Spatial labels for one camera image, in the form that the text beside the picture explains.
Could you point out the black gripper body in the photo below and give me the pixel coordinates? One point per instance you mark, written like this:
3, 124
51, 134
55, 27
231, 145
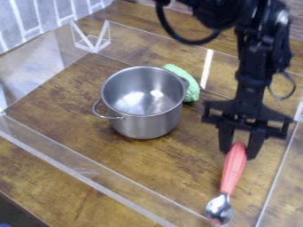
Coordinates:
245, 112

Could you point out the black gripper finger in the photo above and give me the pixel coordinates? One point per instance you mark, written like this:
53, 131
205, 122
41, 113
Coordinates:
255, 142
226, 137

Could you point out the stainless steel pot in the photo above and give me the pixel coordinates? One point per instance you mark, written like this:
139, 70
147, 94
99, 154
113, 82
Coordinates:
142, 102

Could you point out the pink handled metal spoon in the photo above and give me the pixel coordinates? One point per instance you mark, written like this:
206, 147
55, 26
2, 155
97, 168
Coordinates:
219, 211

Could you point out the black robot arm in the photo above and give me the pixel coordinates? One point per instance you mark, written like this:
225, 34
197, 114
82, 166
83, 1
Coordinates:
261, 23

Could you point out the green knitted toy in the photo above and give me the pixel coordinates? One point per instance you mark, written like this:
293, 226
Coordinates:
193, 88

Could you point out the clear acrylic enclosure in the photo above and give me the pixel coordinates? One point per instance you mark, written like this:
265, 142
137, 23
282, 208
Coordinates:
67, 166

